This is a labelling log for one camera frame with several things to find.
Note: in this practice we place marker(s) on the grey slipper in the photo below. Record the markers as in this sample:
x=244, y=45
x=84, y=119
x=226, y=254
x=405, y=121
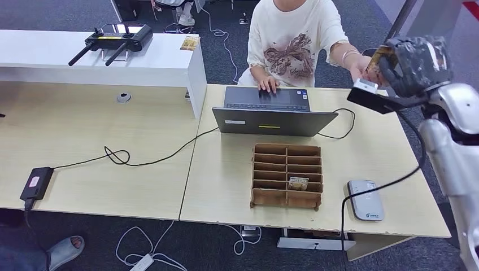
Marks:
x=65, y=250

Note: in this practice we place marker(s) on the gold patterned room key card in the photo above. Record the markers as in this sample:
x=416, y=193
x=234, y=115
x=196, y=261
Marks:
x=298, y=184

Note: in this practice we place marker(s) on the person's left forearm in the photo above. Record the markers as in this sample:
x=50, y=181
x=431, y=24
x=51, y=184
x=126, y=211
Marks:
x=344, y=54

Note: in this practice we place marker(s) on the person's right hand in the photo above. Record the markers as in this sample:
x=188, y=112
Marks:
x=268, y=84

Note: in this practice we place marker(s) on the grey card reader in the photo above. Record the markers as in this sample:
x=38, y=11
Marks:
x=365, y=204

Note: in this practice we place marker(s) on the grey laptop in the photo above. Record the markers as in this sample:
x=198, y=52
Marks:
x=271, y=123

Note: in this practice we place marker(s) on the round grey desk grommet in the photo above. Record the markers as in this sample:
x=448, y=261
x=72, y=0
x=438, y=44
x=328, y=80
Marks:
x=124, y=98

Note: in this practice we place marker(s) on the black power adapter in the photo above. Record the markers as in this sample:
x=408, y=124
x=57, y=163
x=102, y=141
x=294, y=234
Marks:
x=36, y=184

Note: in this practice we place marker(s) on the grey floor socket box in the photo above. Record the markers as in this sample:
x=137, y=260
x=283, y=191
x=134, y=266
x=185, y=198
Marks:
x=250, y=232

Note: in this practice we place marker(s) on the white power strip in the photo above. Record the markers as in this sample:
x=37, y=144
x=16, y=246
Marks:
x=141, y=263

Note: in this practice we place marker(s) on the black remote controller with antennas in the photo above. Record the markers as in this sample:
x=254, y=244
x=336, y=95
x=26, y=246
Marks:
x=118, y=38

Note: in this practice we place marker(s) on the white drawer panel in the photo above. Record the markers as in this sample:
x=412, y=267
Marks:
x=316, y=244

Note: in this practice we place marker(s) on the person's leg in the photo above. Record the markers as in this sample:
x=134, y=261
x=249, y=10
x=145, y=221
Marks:
x=18, y=260

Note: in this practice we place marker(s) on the person's right forearm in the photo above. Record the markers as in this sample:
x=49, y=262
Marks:
x=260, y=73

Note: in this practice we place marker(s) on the grey kiosk panel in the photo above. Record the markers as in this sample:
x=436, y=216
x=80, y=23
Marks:
x=434, y=16

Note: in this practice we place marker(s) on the white counter shelf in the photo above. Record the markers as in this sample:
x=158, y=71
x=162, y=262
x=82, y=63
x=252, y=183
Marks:
x=157, y=63

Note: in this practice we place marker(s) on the person's left hand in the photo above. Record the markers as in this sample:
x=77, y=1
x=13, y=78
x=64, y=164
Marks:
x=361, y=69

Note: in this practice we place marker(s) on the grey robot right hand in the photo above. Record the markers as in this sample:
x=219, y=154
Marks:
x=419, y=63

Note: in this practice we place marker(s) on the brown cardboard card organizer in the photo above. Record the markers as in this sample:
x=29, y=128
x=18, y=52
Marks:
x=269, y=198

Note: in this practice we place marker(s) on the chair base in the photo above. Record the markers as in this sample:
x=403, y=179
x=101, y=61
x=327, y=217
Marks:
x=179, y=28

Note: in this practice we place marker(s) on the metal stanchion post with base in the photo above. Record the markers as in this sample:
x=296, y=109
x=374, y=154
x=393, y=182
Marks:
x=402, y=18

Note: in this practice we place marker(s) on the black cabinet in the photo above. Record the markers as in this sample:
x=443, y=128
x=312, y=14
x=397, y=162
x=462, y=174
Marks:
x=125, y=9

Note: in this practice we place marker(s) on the person with white shoes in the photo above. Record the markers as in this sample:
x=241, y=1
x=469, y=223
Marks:
x=186, y=18

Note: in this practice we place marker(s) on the gold patterned ID card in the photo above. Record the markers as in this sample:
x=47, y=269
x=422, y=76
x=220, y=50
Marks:
x=374, y=63

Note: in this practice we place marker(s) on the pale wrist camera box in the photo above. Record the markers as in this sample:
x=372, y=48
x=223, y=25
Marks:
x=366, y=86

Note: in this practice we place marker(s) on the small black floor object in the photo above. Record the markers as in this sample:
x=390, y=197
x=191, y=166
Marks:
x=243, y=18

